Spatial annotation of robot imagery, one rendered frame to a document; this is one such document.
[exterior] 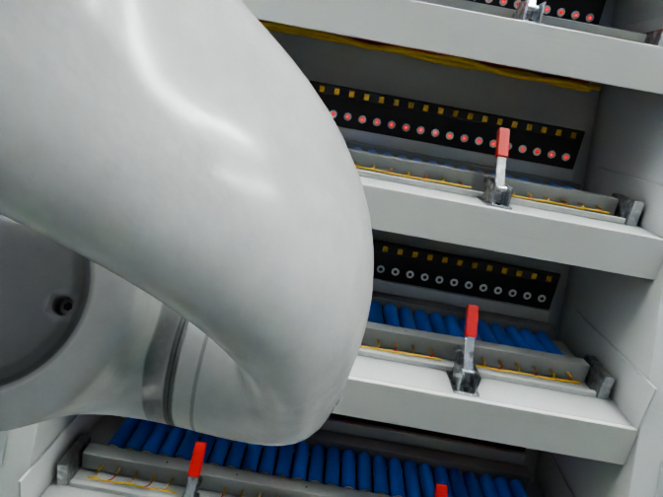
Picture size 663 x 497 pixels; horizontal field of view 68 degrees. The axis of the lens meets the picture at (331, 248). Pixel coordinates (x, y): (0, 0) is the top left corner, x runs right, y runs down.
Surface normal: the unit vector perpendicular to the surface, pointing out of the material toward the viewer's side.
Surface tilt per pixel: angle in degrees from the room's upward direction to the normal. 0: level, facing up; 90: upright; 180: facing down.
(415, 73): 90
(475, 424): 109
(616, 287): 90
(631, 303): 90
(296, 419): 136
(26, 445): 90
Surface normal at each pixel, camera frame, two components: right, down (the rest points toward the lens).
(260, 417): -0.52, 0.66
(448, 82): 0.01, -0.02
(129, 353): 0.87, 0.48
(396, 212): -0.04, 0.30
